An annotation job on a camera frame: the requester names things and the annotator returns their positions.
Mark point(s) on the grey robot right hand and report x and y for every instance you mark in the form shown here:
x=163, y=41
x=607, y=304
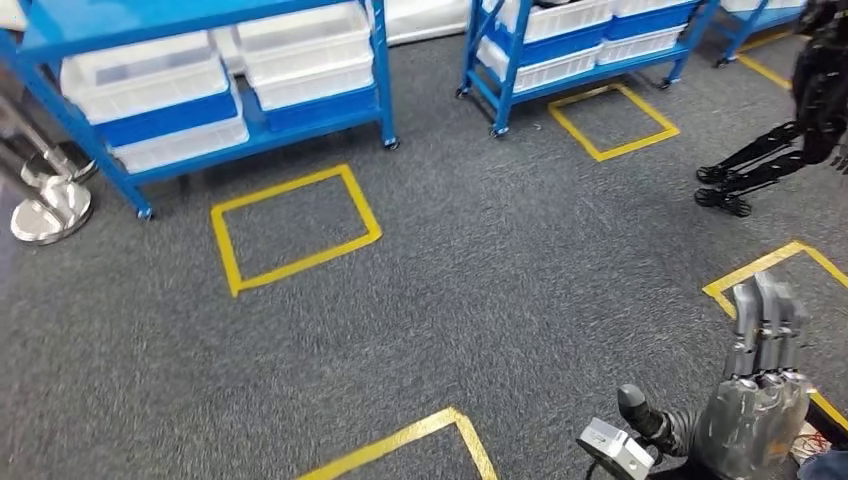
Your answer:
x=755, y=424

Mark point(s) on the blue metal shelf rack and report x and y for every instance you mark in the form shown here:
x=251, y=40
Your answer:
x=132, y=20
x=742, y=33
x=507, y=86

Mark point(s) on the flat black floor object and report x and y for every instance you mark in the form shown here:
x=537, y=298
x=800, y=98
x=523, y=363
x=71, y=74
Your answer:
x=828, y=424

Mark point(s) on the yellow floor tape square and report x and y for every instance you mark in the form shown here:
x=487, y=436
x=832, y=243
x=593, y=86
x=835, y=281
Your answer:
x=228, y=265
x=606, y=154

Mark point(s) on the black humanoid robot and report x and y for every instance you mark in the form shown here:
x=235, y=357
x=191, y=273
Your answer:
x=821, y=99

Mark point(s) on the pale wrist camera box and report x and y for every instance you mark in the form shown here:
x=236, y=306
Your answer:
x=616, y=450

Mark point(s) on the chrome stanchion post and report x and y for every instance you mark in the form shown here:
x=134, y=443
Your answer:
x=60, y=169
x=53, y=215

